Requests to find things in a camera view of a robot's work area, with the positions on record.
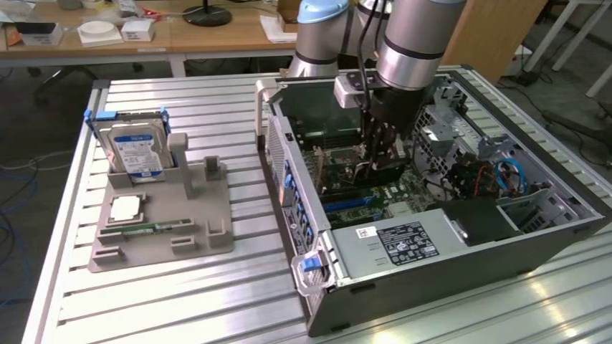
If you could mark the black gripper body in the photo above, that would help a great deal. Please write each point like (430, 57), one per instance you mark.
(397, 107)

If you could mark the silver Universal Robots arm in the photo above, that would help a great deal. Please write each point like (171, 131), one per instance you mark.
(411, 53)

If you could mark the metal disk bay cage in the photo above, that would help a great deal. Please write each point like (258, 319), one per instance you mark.
(450, 132)

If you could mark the CPU socket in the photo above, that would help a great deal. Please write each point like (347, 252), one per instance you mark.
(342, 154)

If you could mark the green motherboard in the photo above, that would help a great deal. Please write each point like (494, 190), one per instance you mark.
(407, 197)

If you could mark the wooden cabinet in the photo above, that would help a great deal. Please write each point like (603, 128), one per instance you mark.
(483, 36)

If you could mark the black floor power adapter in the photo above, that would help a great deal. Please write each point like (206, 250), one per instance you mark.
(529, 77)

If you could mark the blue expansion slot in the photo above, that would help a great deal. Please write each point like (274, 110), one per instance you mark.
(349, 204)

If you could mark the stack of white papers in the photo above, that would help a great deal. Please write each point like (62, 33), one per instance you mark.
(279, 32)

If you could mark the gray power supply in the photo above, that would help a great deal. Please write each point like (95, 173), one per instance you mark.
(363, 254)

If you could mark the black lamp base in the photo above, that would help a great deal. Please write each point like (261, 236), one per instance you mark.
(209, 18)

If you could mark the blue case latch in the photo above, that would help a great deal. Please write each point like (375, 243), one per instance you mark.
(309, 263)

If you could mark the black open PC case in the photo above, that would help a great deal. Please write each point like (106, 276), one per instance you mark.
(430, 286)

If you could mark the gray parts rack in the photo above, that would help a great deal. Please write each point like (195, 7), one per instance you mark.
(163, 208)

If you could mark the small white labelled box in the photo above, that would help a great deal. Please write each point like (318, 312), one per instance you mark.
(138, 31)

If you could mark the green RAM stick on rack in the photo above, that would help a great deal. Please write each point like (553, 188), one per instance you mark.
(153, 229)

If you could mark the silver CPU chip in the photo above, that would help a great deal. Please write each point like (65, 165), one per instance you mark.
(125, 209)

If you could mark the white square box round hole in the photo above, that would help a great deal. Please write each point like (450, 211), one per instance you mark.
(99, 34)

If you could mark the black office chair base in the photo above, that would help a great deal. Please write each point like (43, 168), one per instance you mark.
(62, 77)

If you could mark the white box with black top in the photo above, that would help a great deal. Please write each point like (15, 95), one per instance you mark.
(41, 34)

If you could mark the gray wrist camera box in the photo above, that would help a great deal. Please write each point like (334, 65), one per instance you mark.
(349, 93)

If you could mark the metal drive bay bracket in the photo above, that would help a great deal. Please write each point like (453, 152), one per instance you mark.
(541, 208)

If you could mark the white table frame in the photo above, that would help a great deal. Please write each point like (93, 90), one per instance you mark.
(571, 32)

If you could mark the hard disk with blue frame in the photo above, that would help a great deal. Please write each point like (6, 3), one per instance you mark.
(137, 150)

